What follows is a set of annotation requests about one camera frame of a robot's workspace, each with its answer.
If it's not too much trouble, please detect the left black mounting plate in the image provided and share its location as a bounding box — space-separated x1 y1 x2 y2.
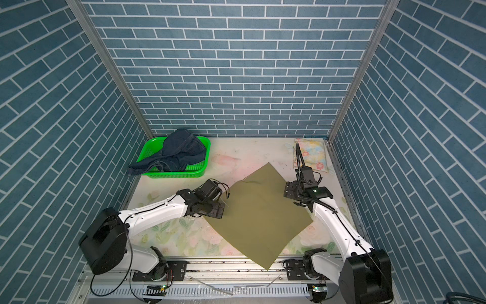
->
132 261 187 283

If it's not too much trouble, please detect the dark navy skirt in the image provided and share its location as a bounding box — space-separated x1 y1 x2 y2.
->
127 129 206 176

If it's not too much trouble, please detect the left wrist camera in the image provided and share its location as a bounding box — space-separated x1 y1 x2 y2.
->
201 179 229 201

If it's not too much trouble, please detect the aluminium corner post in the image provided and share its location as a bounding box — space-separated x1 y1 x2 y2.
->
328 0 400 142
66 0 154 139

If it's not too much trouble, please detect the right aluminium corner post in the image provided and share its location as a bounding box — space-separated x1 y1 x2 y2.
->
328 0 400 142

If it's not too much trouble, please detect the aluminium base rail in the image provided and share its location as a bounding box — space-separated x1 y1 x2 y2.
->
89 257 317 297

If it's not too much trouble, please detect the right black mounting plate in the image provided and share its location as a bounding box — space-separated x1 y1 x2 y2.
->
282 258 330 281

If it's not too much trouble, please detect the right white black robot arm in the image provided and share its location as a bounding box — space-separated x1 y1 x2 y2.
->
283 181 394 303

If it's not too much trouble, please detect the olive khaki skirt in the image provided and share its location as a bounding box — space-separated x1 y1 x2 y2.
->
205 163 313 270

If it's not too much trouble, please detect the left aluminium corner post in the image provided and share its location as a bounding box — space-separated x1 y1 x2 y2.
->
66 0 154 139

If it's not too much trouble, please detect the green plastic basket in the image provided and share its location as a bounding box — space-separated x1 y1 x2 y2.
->
137 136 211 179

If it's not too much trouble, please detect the black mounting plate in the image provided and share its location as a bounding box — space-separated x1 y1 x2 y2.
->
132 261 187 283
282 258 330 281

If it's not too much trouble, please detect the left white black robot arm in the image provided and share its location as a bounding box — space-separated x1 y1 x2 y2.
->
78 187 224 281

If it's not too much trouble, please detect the white slotted cable duct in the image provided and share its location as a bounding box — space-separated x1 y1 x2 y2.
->
106 282 310 300

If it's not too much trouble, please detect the floral pastel skirt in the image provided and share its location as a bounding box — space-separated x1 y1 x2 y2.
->
294 138 329 173

